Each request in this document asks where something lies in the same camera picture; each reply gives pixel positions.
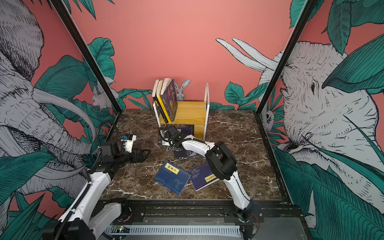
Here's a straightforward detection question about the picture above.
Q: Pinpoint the dark wolf eye book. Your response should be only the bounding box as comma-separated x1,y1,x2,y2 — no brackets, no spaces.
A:
173,149,199,160

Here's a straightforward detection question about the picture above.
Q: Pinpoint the blue book yellow label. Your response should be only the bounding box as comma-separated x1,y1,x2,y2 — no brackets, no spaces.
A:
189,163,219,191
154,161,191,195

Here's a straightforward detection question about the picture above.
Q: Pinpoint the purple portrait cover book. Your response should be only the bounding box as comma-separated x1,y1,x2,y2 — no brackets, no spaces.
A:
161,78,178,122

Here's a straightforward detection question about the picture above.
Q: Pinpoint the yellow cartoon cover book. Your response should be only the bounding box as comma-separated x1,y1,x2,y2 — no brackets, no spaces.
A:
157,79,172,124

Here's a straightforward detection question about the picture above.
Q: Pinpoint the black book with gold title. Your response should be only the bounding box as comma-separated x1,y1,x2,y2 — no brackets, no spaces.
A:
152,80,169,124

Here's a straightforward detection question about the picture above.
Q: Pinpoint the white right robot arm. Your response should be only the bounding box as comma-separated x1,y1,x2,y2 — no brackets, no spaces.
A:
158,125,255,222

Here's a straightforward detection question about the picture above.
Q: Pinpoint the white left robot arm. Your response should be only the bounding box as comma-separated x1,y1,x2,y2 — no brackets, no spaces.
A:
42,136,151,240

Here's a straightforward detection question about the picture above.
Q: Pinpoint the purple book on lower shelf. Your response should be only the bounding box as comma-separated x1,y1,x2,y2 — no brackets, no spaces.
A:
165,124,195,138

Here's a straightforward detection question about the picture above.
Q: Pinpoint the white wooden book rack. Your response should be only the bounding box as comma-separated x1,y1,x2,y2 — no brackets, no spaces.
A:
153,80,210,140

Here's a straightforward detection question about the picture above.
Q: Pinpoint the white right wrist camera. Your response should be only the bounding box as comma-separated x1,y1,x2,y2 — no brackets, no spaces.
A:
159,139,170,147

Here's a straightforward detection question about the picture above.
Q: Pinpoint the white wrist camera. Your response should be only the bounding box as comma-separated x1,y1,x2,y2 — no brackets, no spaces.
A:
121,134,137,153
159,139,170,147

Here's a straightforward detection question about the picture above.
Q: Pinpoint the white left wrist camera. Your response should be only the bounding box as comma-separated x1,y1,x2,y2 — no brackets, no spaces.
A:
121,134,137,153

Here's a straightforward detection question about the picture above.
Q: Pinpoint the black corner frame post left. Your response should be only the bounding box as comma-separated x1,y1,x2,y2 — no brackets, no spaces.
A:
51,0,122,115

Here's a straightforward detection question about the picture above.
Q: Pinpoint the black corner frame post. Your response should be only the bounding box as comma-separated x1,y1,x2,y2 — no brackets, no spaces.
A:
255,0,318,115
51,0,122,115

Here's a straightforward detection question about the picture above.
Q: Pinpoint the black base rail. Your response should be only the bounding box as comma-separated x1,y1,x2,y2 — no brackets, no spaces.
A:
92,198,304,223

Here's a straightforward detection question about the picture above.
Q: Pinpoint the black corner frame post right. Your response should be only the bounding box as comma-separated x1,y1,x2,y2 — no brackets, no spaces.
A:
255,0,318,115

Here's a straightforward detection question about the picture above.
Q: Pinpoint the white slotted cable duct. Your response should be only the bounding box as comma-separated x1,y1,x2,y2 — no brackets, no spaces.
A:
105,225,242,237

